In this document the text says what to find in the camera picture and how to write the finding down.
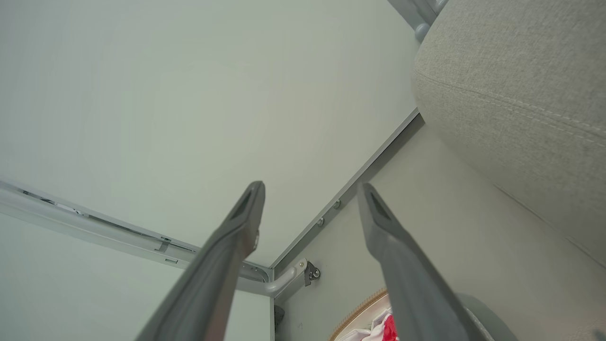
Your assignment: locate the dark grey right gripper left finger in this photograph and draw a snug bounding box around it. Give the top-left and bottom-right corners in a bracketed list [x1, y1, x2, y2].
[135, 181, 266, 341]

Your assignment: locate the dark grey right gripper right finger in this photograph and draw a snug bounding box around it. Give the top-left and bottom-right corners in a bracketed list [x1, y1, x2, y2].
[357, 182, 488, 341]

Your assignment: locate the red white garment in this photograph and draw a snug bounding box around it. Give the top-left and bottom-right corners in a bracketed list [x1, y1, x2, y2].
[341, 308, 399, 341]

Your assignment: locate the wicker rimmed laundry basket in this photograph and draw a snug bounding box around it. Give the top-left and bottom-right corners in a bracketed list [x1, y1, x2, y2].
[329, 288, 394, 341]

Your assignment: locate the grey rounded cover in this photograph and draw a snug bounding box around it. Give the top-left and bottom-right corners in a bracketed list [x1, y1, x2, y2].
[457, 293, 519, 341]

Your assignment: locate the metal caster wheel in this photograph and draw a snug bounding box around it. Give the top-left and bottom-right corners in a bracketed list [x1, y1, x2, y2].
[303, 260, 321, 287]

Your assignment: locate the beige fabric ottoman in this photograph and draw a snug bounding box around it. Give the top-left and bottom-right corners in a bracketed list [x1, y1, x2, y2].
[411, 0, 606, 270]

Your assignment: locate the grey partition bottom rail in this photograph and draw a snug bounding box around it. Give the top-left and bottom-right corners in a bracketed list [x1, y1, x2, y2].
[269, 109, 425, 285]

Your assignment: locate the light grey partition frame tube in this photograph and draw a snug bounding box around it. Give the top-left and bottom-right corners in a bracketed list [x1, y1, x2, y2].
[0, 180, 308, 297]

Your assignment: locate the grey partition foot post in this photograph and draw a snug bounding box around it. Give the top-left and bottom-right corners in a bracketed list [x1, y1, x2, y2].
[387, 0, 448, 43]

